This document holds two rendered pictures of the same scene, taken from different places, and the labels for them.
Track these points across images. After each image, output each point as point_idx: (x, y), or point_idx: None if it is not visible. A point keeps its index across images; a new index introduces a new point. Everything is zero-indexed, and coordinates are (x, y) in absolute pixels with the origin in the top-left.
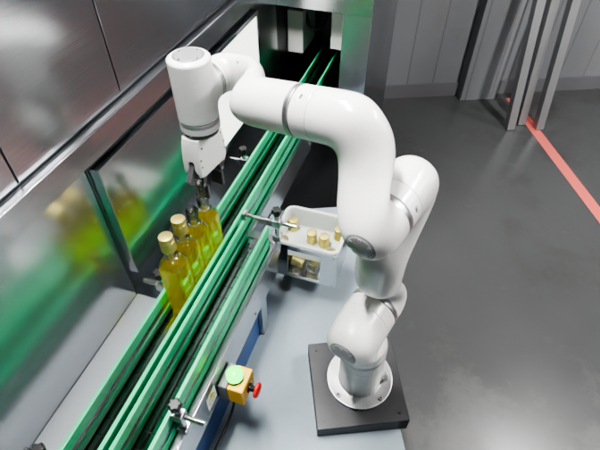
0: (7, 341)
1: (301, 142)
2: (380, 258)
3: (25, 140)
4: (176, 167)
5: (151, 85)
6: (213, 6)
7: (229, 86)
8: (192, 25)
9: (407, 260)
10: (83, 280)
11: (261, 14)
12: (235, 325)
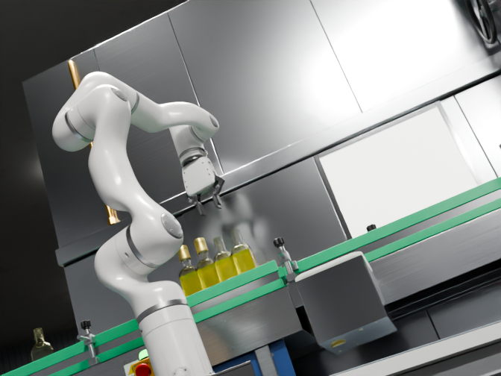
0: (110, 299)
1: (479, 218)
2: (55, 141)
3: (148, 192)
4: (273, 233)
5: (246, 168)
6: (354, 113)
7: (195, 127)
8: (317, 129)
9: (93, 154)
10: None
11: (476, 106)
12: None
